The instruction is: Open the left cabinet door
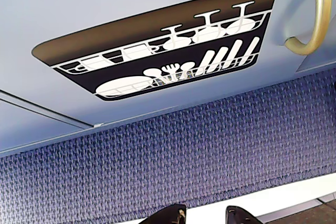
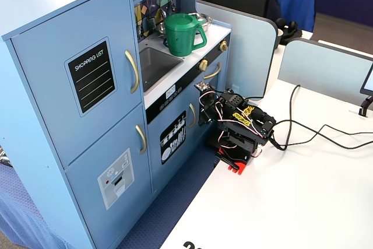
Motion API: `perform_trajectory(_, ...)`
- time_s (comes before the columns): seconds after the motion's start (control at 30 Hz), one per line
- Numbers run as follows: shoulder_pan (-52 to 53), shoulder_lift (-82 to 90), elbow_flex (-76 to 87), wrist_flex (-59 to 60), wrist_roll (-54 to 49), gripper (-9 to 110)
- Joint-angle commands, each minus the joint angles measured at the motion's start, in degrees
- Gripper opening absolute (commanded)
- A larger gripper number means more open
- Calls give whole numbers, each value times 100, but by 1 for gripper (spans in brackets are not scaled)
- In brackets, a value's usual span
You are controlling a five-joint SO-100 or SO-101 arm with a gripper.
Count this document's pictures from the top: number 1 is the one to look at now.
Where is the light blue dishwasher cabinet door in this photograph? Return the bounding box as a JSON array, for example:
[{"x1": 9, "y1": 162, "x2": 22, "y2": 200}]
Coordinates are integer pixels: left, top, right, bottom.
[{"x1": 0, "y1": 0, "x2": 336, "y2": 154}]

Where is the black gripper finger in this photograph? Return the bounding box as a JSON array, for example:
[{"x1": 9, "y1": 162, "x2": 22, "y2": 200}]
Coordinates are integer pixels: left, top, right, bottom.
[
  {"x1": 225, "y1": 205, "x2": 266, "y2": 224},
  {"x1": 141, "y1": 202, "x2": 187, "y2": 224}
]

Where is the black white dishwasher rack sticker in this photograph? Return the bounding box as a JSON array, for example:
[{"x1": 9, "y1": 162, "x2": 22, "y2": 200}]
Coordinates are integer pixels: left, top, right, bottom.
[{"x1": 31, "y1": 0, "x2": 278, "y2": 102}]

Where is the blue woven mat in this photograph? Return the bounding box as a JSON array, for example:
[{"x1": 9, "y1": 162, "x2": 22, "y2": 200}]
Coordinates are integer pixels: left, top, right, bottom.
[{"x1": 0, "y1": 64, "x2": 336, "y2": 224}]

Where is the gold curved door handle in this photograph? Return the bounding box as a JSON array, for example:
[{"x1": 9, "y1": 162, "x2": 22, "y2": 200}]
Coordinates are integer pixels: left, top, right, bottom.
[{"x1": 284, "y1": 0, "x2": 333, "y2": 56}]

